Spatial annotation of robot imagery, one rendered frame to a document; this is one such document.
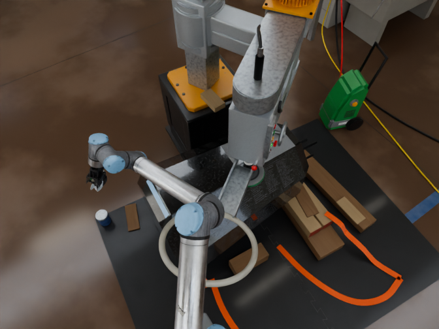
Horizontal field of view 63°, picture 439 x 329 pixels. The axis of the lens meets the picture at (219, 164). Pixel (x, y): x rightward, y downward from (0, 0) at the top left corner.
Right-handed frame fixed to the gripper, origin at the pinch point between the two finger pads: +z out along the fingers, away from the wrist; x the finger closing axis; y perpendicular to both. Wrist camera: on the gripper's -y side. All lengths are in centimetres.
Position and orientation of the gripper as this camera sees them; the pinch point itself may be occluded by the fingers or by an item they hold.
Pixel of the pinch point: (98, 188)
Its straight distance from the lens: 206.2
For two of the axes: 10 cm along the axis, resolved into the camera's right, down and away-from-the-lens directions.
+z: -2.4, 7.5, 6.2
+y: -1.6, 5.9, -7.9
